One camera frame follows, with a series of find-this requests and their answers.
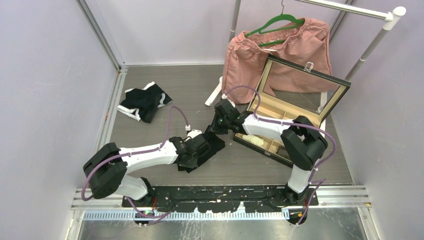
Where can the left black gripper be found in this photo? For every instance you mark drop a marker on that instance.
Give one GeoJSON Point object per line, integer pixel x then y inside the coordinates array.
{"type": "Point", "coordinates": [192, 164]}

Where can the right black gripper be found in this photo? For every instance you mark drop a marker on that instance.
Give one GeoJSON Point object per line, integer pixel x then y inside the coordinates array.
{"type": "Point", "coordinates": [217, 129]}

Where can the plain black underwear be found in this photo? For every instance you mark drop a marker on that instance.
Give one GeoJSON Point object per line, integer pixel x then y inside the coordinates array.
{"type": "Point", "coordinates": [215, 144]}

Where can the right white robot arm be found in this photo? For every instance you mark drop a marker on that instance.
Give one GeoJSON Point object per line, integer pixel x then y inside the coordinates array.
{"type": "Point", "coordinates": [302, 141]}

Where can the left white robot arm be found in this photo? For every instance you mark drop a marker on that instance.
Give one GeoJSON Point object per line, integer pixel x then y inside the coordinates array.
{"type": "Point", "coordinates": [109, 170]}

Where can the cream rolled underwear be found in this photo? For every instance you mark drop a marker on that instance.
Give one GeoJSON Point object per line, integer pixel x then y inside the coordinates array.
{"type": "Point", "coordinates": [253, 139]}

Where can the dark rolled underwear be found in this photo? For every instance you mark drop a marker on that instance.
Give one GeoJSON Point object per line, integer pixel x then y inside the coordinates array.
{"type": "Point", "coordinates": [282, 152]}

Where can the black white-trimmed underwear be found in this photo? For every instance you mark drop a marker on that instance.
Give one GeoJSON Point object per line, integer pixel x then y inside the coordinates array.
{"type": "Point", "coordinates": [143, 104]}

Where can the black compartment storage box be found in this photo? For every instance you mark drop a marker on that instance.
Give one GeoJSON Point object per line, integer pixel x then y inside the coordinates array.
{"type": "Point", "coordinates": [273, 102]}

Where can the pink hanging shorts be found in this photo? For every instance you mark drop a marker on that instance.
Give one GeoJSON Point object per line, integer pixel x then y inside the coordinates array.
{"type": "Point", "coordinates": [246, 56]}

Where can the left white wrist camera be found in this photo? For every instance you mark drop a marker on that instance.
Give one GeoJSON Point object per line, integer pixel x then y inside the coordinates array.
{"type": "Point", "coordinates": [192, 133]}

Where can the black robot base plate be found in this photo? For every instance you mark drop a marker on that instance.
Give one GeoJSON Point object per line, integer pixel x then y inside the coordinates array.
{"type": "Point", "coordinates": [224, 199]}

